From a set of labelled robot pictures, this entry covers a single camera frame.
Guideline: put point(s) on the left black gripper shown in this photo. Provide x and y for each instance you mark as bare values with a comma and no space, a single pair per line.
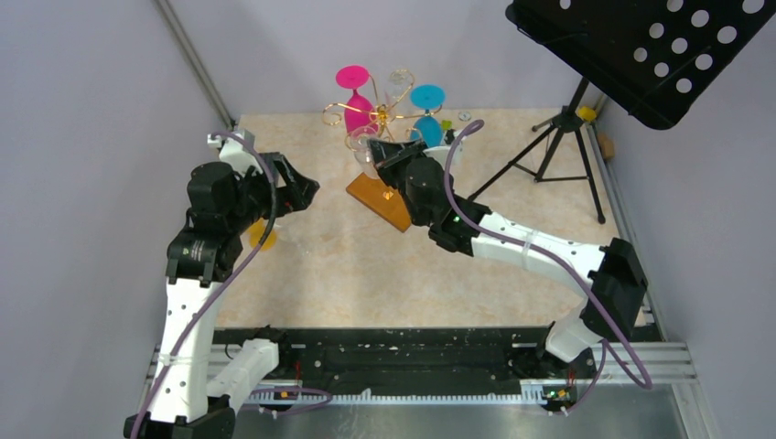
297,194

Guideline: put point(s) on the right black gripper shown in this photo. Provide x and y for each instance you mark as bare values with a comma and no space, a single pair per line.
393,155

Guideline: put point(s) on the clear ribbed wine glass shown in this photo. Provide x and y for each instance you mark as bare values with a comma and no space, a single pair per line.
359,145

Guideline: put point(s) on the clear smooth wine glass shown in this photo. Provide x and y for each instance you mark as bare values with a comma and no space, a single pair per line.
295,231

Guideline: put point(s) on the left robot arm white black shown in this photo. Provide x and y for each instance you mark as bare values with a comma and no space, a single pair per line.
194,285

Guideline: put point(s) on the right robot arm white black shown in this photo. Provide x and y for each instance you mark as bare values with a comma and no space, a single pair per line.
609,277

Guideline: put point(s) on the wooden rack base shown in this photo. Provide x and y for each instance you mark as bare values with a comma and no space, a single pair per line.
382,200

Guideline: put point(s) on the blue wine glass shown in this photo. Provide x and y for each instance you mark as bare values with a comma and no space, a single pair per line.
427,97

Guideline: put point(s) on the clear rear wine glass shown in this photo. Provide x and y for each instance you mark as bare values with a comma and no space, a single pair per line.
397,90

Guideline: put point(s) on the pink wine glass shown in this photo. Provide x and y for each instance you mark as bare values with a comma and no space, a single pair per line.
358,111

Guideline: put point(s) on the black tripod stand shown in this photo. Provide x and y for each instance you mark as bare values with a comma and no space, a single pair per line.
556,128

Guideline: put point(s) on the yellow clamp knob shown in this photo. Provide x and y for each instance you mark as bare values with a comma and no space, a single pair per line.
587,114

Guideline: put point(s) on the black music stand tray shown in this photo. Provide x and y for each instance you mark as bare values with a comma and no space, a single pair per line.
652,58

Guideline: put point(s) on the gold wire glass rack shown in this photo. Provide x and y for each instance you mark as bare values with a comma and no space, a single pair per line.
332,114

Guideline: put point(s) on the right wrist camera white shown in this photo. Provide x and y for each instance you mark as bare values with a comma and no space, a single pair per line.
446,153

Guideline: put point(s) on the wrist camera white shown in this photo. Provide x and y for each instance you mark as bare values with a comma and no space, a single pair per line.
446,153
237,151

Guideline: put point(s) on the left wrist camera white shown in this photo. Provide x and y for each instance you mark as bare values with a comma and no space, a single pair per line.
237,151

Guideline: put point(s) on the aluminium corner post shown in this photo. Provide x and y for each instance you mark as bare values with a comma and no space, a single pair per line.
175,28

